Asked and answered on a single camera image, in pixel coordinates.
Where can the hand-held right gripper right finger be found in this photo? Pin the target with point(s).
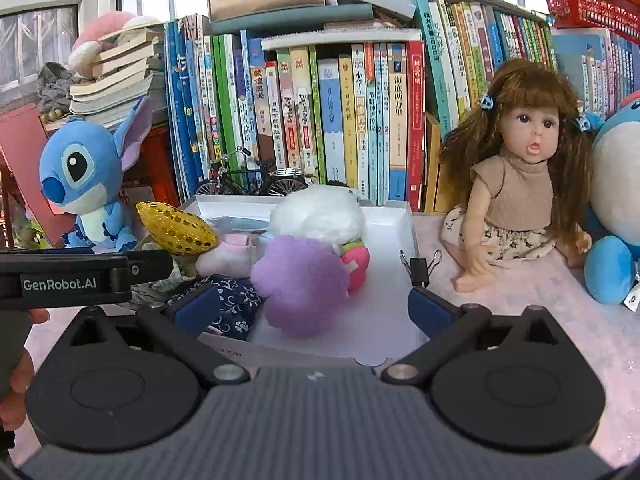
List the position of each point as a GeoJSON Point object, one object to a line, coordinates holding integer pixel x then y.
{"type": "Point", "coordinates": [432, 306]}

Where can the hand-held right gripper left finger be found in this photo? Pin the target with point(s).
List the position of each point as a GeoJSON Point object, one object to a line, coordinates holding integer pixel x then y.
{"type": "Point", "coordinates": [196, 305]}

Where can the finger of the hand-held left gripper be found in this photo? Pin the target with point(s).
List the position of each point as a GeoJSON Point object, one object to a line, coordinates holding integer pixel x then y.
{"type": "Point", "coordinates": [150, 267]}

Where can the gold sequin soft toy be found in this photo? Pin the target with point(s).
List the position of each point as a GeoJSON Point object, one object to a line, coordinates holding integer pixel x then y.
{"type": "Point", "coordinates": [175, 230]}

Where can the pink white sock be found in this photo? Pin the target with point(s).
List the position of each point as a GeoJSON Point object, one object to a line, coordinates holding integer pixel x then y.
{"type": "Point", "coordinates": [225, 257]}

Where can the white cardboard box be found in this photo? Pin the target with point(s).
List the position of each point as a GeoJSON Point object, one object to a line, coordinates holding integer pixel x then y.
{"type": "Point", "coordinates": [390, 270]}

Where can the pink green strawberry plush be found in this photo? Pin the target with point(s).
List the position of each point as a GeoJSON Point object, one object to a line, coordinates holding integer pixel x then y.
{"type": "Point", "coordinates": [356, 265]}

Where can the purple pompom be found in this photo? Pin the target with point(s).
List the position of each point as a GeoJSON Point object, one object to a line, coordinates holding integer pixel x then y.
{"type": "Point", "coordinates": [300, 285]}

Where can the white fluffy plush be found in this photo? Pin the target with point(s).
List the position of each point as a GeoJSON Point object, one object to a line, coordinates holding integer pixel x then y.
{"type": "Point", "coordinates": [320, 215]}

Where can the person's left hand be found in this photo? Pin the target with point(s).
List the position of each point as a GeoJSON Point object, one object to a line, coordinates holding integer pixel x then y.
{"type": "Point", "coordinates": [22, 375]}

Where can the black binder clip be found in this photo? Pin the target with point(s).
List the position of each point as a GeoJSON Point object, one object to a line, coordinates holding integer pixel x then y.
{"type": "Point", "coordinates": [420, 267]}

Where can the red storage box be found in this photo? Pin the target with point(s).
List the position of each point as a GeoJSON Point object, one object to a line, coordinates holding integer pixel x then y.
{"type": "Point", "coordinates": [152, 165]}

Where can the pink snowflake tablecloth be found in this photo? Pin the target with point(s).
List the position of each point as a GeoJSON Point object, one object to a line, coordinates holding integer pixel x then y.
{"type": "Point", "coordinates": [540, 310]}

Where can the blue alien plush toy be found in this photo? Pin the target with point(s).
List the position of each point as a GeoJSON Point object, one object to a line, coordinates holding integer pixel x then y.
{"type": "Point", "coordinates": [85, 175]}

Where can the wooden box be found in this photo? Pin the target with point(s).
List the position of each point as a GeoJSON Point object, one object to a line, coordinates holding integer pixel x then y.
{"type": "Point", "coordinates": [437, 180]}

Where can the black model bicycle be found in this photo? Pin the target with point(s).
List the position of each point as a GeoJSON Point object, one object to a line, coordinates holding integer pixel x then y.
{"type": "Point", "coordinates": [250, 182]}

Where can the long-haired baby doll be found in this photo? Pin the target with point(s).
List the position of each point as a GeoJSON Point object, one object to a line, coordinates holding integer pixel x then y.
{"type": "Point", "coordinates": [515, 185]}

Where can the stack of old books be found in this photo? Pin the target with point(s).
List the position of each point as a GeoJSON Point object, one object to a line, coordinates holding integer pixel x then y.
{"type": "Point", "coordinates": [120, 85]}

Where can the grey knitted cloth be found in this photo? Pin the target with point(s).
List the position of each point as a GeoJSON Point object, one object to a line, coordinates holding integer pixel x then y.
{"type": "Point", "coordinates": [55, 90]}

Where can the row of books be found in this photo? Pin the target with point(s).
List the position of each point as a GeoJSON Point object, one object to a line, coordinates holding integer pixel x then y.
{"type": "Point", "coordinates": [350, 110]}

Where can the round blue plush toy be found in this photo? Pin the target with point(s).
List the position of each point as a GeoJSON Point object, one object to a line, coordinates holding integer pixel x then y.
{"type": "Point", "coordinates": [617, 200]}

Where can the pink white plush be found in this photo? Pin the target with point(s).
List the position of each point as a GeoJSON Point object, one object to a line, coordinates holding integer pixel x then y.
{"type": "Point", "coordinates": [100, 35]}

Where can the tan flat box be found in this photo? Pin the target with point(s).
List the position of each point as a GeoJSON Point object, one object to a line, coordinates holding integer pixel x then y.
{"type": "Point", "coordinates": [270, 0]}

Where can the grey flat box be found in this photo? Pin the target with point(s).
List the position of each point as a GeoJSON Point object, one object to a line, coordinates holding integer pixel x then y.
{"type": "Point", "coordinates": [375, 2]}

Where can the red plastic basket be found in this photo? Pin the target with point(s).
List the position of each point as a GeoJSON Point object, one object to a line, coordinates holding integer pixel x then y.
{"type": "Point", "coordinates": [590, 2]}

